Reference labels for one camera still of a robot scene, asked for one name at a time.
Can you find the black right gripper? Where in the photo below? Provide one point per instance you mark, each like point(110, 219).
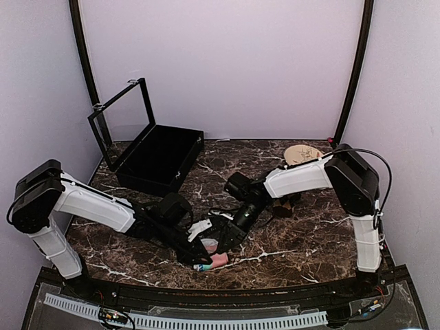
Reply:
point(236, 232)

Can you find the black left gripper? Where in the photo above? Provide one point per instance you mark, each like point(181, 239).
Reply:
point(196, 247)

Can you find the pink teal patterned sock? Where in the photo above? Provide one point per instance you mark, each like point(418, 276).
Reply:
point(218, 260)

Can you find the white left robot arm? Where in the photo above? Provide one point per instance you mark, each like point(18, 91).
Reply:
point(48, 189)

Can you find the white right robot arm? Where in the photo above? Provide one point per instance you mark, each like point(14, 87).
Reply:
point(355, 182)

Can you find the brown argyle sock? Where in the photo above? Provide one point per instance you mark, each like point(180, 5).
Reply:
point(284, 206)

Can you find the black storage box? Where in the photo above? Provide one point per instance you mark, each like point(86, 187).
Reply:
point(158, 161)

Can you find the black box glass lid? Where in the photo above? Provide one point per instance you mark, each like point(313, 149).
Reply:
point(121, 123)

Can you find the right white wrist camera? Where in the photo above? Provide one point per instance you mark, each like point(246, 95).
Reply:
point(218, 213)

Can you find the white slotted cable duct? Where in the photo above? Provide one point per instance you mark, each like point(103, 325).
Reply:
point(112, 319)

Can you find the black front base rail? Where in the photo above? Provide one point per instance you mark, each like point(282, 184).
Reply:
point(126, 297)

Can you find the right black frame post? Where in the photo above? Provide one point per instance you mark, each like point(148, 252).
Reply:
point(365, 26)

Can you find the black frame post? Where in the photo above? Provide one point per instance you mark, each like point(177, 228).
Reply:
point(365, 26)
point(77, 24)

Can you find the left black frame post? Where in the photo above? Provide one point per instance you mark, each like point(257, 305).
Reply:
point(77, 24)

